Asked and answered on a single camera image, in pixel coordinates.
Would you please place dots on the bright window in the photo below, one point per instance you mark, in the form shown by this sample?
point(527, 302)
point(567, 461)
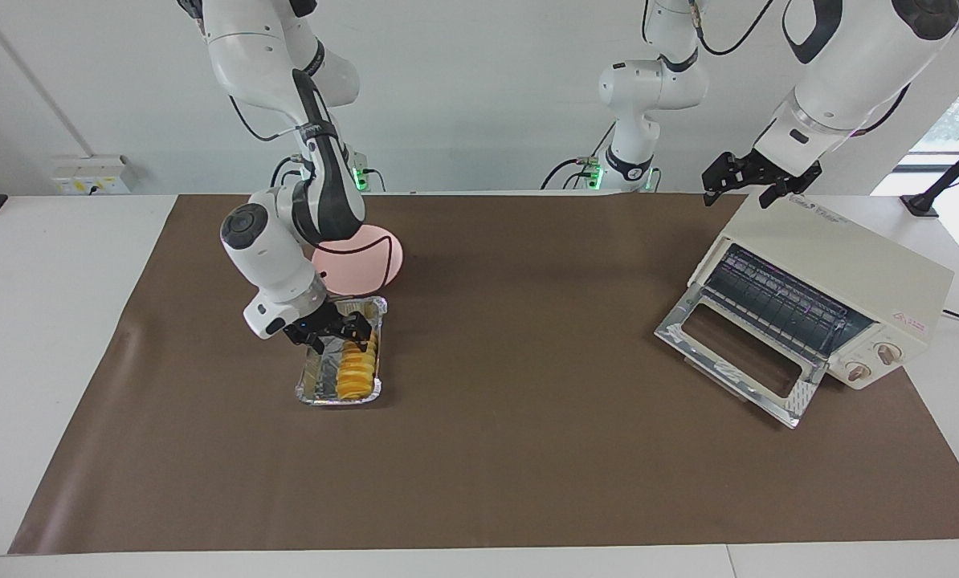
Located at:
point(957, 120)

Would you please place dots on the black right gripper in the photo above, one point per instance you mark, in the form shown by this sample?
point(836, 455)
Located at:
point(319, 325)

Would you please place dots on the aluminium foil tray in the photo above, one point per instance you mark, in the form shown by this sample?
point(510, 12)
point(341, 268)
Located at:
point(319, 381)

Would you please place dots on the brown table mat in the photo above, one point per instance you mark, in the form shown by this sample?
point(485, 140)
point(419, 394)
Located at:
point(528, 449)

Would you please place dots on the white wall socket box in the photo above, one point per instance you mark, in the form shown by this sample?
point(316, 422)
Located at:
point(94, 175)

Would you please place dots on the black camera stand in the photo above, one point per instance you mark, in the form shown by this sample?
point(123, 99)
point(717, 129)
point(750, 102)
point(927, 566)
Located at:
point(949, 177)

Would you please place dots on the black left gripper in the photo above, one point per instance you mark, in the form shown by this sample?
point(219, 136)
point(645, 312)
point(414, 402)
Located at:
point(769, 164)

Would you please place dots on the glass oven door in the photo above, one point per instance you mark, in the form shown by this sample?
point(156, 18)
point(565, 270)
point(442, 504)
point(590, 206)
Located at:
point(801, 389)

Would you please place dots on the metal oven rack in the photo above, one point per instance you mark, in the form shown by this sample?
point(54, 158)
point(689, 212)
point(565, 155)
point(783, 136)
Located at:
point(785, 309)

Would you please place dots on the cream oven knob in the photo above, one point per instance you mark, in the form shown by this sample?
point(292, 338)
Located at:
point(889, 353)
point(857, 372)

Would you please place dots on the pink round plate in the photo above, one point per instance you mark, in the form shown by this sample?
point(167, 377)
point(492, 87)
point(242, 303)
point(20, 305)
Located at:
point(379, 261)

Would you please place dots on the sliced yellow bread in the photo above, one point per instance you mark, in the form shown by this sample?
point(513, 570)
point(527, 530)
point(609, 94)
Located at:
point(355, 377)

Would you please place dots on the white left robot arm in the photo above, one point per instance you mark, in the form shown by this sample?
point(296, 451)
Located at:
point(857, 56)

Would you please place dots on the cream toaster oven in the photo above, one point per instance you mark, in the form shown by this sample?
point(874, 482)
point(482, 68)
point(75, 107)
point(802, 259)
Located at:
point(849, 257)

